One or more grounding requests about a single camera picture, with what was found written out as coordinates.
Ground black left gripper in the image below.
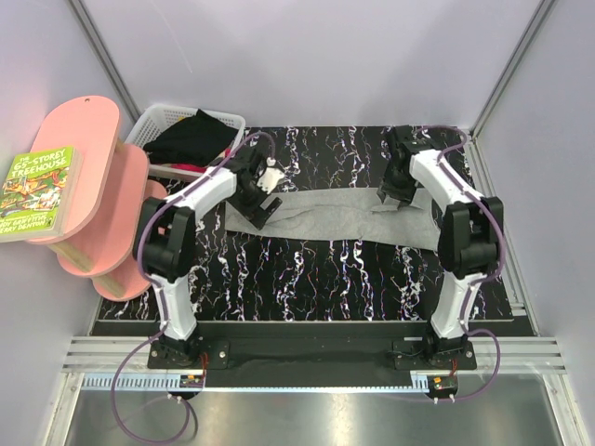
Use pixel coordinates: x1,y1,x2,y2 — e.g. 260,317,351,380
227,177,282,230

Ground grey t shirt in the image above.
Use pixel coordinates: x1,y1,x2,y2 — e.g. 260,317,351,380
224,188,440,251

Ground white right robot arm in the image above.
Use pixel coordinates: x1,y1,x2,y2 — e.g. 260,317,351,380
377,126,506,369

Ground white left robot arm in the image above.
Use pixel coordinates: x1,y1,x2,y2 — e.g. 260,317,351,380
133,148,284,368

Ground red and beige clothes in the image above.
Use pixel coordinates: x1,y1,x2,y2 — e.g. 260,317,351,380
162,147,231,174

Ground black t shirt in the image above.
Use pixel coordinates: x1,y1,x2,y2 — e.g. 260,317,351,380
143,110,238,167

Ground white plastic laundry basket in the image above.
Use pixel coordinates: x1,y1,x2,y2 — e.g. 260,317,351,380
126,104,245,182

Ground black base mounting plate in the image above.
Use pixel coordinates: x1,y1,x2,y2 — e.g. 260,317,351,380
148,321,477,390

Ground pink tiered wooden shelf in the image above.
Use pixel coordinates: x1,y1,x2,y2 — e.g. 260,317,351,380
32,96,166,302

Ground left orange connector board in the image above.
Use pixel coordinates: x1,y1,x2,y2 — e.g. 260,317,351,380
179,371,205,388

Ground orange connector board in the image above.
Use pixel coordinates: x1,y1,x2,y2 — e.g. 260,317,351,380
429,375,458,394
179,371,205,388

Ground right orange connector board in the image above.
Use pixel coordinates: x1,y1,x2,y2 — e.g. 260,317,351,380
429,375,458,394

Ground green treehouse book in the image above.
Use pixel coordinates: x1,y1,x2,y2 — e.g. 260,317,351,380
1,146,83,243

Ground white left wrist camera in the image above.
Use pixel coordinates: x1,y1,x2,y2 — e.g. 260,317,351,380
257,157,284,194

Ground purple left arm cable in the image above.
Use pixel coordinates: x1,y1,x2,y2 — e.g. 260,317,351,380
109,131,278,441

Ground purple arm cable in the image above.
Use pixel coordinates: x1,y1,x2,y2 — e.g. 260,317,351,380
413,124,508,403
109,131,278,441

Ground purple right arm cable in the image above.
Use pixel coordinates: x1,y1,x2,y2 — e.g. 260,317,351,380
413,124,508,403

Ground aluminium frame rail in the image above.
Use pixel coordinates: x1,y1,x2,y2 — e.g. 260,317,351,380
62,336,147,373

